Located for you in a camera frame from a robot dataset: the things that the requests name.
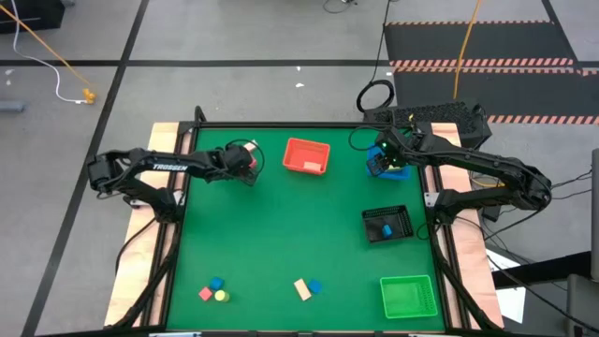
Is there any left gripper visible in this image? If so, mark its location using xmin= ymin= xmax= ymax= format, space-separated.
xmin=212 ymin=142 xmax=259 ymax=183

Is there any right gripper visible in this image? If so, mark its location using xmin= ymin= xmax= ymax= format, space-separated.
xmin=366 ymin=127 xmax=416 ymax=179

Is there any blue plastic basket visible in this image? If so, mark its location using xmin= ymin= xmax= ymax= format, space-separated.
xmin=364 ymin=143 xmax=413 ymax=182

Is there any orange plastic basket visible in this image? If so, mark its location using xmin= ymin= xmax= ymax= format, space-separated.
xmin=282 ymin=137 xmax=331 ymax=176

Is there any black plastic basket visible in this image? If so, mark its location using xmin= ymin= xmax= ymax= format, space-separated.
xmin=361 ymin=204 xmax=416 ymax=244

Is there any black mesh computer tower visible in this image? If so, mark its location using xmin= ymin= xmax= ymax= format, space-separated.
xmin=363 ymin=100 xmax=493 ymax=150

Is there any black striped floor mat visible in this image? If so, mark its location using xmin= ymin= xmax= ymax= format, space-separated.
xmin=392 ymin=66 xmax=599 ymax=125
xmin=383 ymin=20 xmax=579 ymax=67

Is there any green plastic basket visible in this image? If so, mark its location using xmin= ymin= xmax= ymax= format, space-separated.
xmin=379 ymin=274 xmax=439 ymax=320

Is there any white paper sheet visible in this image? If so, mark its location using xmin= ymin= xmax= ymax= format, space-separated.
xmin=486 ymin=255 xmax=528 ymax=325

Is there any black box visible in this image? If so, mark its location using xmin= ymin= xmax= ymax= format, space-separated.
xmin=0 ymin=0 xmax=66 ymax=35

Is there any black table frame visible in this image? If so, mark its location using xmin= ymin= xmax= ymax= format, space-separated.
xmin=107 ymin=105 xmax=504 ymax=337

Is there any black looped floor cable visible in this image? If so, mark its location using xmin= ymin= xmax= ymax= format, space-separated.
xmin=356 ymin=0 xmax=397 ymax=114

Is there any yellow hanging cable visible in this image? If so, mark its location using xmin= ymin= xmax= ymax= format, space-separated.
xmin=452 ymin=0 xmax=484 ymax=101

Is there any yellow cable with plug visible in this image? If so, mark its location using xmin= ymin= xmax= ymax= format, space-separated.
xmin=0 ymin=3 xmax=97 ymax=106

